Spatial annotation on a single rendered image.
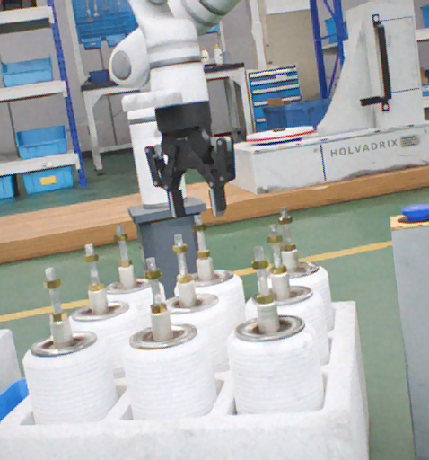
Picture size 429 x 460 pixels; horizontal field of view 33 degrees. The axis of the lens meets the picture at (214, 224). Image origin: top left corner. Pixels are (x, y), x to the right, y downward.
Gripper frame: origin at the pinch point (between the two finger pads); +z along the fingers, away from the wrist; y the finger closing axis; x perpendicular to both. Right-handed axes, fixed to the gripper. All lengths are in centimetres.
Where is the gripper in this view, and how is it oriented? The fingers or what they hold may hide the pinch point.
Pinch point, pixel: (196, 207)
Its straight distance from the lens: 100.7
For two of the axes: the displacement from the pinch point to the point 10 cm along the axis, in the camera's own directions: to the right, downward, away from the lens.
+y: -8.1, 0.2, 5.9
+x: -5.7, 2.2, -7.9
